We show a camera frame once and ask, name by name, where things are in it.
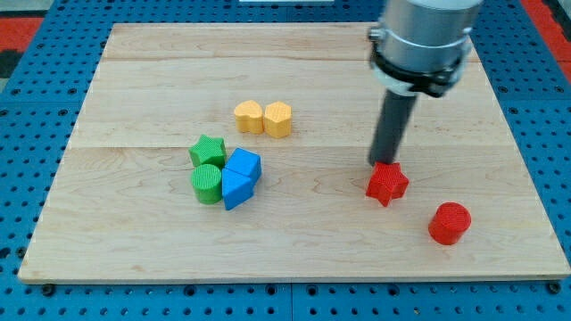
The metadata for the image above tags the yellow heart block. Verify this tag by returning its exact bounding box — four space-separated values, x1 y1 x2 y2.
234 100 264 135

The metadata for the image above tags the green star block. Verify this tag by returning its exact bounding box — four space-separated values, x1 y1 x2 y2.
188 135 227 169

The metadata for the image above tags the blue cube block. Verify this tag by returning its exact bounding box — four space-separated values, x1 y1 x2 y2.
225 148 261 185

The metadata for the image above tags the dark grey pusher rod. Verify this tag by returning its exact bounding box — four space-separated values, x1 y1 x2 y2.
368 90 417 166

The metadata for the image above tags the blue triangle block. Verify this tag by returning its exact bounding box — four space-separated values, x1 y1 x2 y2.
222 169 253 210

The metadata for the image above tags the red star block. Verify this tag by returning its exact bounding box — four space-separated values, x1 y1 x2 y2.
366 162 410 207

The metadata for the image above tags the red cylinder block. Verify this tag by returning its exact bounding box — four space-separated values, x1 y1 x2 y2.
428 202 472 245

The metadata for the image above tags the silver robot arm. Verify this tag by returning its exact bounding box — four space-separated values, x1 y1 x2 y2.
368 0 483 97

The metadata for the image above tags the light wooden board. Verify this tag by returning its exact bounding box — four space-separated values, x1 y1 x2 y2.
18 23 570 284

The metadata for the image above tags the yellow hexagon block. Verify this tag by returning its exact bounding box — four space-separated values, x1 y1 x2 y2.
264 102 292 138

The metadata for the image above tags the green cylinder block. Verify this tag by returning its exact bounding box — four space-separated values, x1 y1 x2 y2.
191 164 222 204

